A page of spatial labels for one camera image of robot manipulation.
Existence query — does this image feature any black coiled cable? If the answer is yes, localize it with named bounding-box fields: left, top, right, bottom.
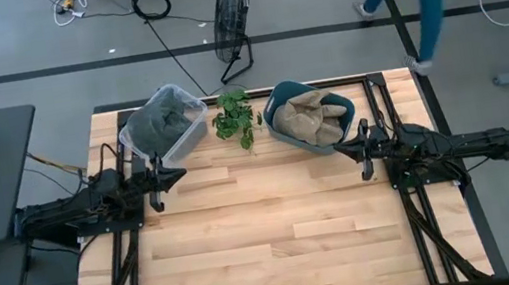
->
left=126, top=0, right=228, bottom=108

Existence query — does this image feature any teal plastic bin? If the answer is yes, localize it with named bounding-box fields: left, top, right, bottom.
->
left=257, top=71, right=363, bottom=165

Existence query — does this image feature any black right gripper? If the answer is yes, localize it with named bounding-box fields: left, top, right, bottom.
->
left=331, top=115, right=395, bottom=185

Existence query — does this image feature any green artificial plant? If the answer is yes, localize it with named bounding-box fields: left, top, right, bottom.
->
left=206, top=85, right=268, bottom=157

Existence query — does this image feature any yellow cable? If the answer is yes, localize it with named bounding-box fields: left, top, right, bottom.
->
left=26, top=145, right=88, bottom=181

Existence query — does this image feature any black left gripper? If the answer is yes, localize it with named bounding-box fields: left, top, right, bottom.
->
left=127, top=147, right=193, bottom=217

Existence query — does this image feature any black aluminium table frame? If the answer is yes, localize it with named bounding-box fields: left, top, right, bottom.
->
left=42, top=48, right=509, bottom=285

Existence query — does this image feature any black floor fan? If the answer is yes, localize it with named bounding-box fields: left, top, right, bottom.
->
left=206, top=0, right=262, bottom=87

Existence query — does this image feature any clear plastic bin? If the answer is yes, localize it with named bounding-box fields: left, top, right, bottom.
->
left=112, top=78, right=216, bottom=172

